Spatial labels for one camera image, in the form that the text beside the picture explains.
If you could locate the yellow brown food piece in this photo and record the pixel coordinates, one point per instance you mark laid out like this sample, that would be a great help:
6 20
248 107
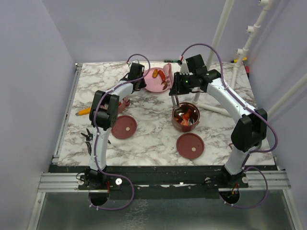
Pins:
155 73

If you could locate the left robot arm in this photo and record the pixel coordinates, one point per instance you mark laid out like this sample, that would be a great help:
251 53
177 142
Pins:
103 116

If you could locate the yellow utility knife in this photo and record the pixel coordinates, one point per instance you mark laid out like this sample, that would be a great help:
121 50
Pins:
83 112

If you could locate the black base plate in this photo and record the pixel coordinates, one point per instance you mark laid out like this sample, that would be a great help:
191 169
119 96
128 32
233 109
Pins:
150 182

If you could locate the pink steel lunch pot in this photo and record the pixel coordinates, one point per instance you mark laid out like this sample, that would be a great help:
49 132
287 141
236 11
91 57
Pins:
123 105

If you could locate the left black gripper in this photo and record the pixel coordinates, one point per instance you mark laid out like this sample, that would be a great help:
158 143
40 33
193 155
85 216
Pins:
141 85

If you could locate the pink food tongs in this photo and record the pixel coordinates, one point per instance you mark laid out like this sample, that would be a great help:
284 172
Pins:
169 77

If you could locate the red sausage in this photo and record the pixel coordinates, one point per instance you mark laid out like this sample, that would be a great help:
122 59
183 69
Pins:
162 75

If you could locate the red white shrimp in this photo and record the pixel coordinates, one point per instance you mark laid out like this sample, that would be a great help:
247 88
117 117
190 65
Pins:
185 121

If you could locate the aluminium table edge rail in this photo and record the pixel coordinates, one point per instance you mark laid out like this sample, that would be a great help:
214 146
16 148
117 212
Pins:
67 112

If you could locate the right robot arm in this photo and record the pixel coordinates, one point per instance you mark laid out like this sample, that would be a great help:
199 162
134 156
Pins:
250 127

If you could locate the dark brown food piece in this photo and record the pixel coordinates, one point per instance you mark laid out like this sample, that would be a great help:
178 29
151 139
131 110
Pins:
165 85

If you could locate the pink food plate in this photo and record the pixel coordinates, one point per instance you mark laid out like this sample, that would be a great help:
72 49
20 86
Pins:
154 84

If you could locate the green black screwdriver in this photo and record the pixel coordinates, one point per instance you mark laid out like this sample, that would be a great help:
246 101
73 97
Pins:
172 61

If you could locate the black pliers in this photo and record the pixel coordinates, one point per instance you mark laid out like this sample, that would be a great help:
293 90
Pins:
88 140

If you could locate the dark red steel lunch pot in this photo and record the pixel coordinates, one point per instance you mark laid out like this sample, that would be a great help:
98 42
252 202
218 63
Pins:
190 111

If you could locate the dark pink round lid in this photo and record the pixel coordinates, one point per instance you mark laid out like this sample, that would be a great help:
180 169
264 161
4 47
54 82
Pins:
125 127

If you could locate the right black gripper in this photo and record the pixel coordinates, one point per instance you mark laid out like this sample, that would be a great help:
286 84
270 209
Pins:
178 89

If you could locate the white pipe frame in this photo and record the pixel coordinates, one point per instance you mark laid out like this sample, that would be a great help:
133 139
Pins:
252 31

